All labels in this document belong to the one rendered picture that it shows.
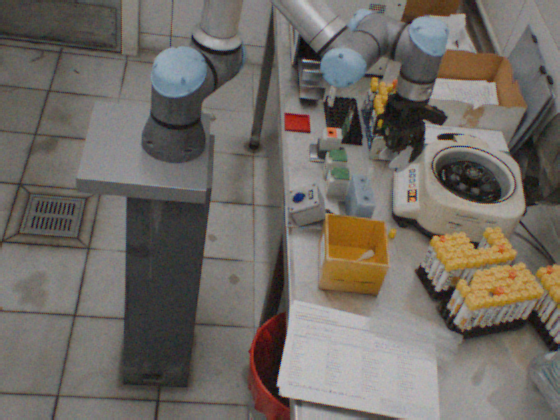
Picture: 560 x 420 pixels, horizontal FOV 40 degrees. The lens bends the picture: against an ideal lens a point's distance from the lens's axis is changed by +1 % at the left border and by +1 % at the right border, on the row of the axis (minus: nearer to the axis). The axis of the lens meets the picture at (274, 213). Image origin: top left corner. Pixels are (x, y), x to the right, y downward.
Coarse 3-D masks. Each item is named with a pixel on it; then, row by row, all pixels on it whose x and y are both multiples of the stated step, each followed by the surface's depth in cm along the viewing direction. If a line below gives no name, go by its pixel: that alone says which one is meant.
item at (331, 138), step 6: (324, 132) 188; (330, 132) 187; (336, 132) 187; (324, 138) 186; (330, 138) 185; (336, 138) 186; (324, 144) 187; (330, 144) 187; (336, 144) 187; (330, 150) 188
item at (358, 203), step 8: (352, 176) 173; (360, 176) 173; (352, 184) 173; (360, 184) 171; (368, 184) 172; (352, 192) 172; (360, 192) 169; (368, 192) 170; (344, 200) 179; (352, 200) 172; (360, 200) 167; (368, 200) 168; (344, 208) 178; (352, 208) 171; (360, 208) 167; (368, 208) 168; (352, 216) 171; (360, 216) 169; (368, 216) 169
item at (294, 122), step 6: (288, 114) 201; (294, 114) 201; (300, 114) 201; (306, 114) 202; (288, 120) 200; (294, 120) 200; (300, 120) 201; (306, 120) 201; (288, 126) 198; (294, 126) 198; (300, 126) 199; (306, 126) 199; (300, 132) 197; (306, 132) 197
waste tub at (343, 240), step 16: (336, 224) 165; (352, 224) 165; (368, 224) 164; (384, 224) 163; (320, 240) 166; (336, 240) 168; (352, 240) 168; (368, 240) 168; (384, 240) 161; (320, 256) 163; (336, 256) 167; (352, 256) 168; (384, 256) 159; (320, 272) 161; (336, 272) 157; (352, 272) 156; (368, 272) 156; (384, 272) 156; (320, 288) 160; (336, 288) 160; (352, 288) 160; (368, 288) 160
